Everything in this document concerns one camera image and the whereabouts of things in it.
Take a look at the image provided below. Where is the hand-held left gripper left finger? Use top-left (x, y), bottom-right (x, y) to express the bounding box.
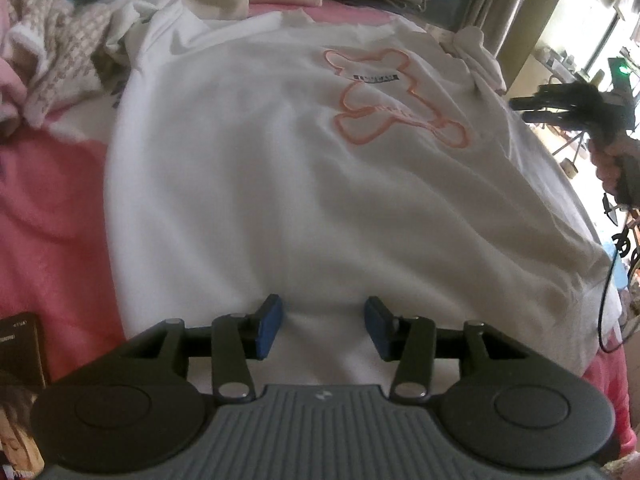
top-left (125, 294), bottom-right (287, 401)

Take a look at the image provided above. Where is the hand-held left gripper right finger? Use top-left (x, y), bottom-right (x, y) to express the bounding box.
top-left (364, 296), bottom-right (526, 401)

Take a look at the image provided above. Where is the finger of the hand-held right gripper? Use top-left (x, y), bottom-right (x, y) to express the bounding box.
top-left (509, 84), bottom-right (602, 112)
top-left (521, 110), bottom-right (599, 131)

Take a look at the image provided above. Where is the white bear-print sweatshirt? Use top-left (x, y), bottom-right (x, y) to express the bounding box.
top-left (102, 0), bottom-right (623, 396)

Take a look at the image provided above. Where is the person's right hand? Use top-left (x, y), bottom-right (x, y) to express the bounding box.
top-left (588, 133), bottom-right (640, 206)

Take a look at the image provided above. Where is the metal folding table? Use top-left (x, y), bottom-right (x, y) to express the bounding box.
top-left (542, 45), bottom-right (603, 161)

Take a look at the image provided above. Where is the beige curtain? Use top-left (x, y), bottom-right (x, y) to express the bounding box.
top-left (450, 0), bottom-right (586, 61)

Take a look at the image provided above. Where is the light blue plastic stool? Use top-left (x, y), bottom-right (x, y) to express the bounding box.
top-left (602, 242), bottom-right (629, 291)

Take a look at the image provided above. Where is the pink floral blanket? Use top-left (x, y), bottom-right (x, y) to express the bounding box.
top-left (0, 0), bottom-right (636, 461)

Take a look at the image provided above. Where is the black smartphone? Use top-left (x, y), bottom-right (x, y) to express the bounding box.
top-left (0, 311), bottom-right (50, 473)

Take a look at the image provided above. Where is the beige patterned knit sweater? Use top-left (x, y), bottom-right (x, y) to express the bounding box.
top-left (7, 0), bottom-right (131, 127)

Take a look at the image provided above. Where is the black cable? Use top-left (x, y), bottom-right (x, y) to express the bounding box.
top-left (597, 205), bottom-right (637, 356)

